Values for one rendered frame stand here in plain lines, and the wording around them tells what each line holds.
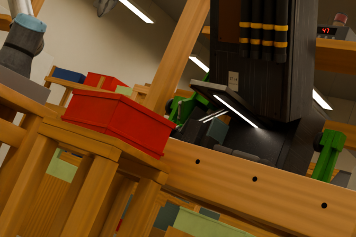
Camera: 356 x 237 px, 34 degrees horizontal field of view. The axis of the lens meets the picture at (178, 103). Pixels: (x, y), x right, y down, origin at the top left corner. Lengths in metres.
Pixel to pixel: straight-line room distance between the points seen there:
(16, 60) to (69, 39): 8.72
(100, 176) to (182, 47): 1.48
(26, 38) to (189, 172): 0.78
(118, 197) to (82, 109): 1.11
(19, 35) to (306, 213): 1.19
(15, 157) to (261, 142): 0.89
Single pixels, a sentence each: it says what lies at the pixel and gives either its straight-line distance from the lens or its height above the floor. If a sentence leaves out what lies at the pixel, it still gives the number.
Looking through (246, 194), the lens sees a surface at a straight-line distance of 1.71.
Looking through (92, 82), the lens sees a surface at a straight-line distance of 8.83.
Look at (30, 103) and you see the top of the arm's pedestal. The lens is 2.10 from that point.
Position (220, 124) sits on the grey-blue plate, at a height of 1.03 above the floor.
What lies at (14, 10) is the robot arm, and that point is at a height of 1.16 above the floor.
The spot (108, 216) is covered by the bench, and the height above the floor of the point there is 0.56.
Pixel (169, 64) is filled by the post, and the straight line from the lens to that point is 2.96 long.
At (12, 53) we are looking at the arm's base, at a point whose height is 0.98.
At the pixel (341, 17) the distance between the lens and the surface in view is 2.61.
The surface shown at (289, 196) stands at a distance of 1.65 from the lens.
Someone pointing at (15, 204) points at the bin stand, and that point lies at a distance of 1.83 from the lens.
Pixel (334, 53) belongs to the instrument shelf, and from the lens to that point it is 2.42.
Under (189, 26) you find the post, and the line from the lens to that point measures 3.01.
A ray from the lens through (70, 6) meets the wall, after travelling 10.84.
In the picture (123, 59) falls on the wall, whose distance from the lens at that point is 11.80.
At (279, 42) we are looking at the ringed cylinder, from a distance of 1.96.
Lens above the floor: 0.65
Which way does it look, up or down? 11 degrees up
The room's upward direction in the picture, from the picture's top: 23 degrees clockwise
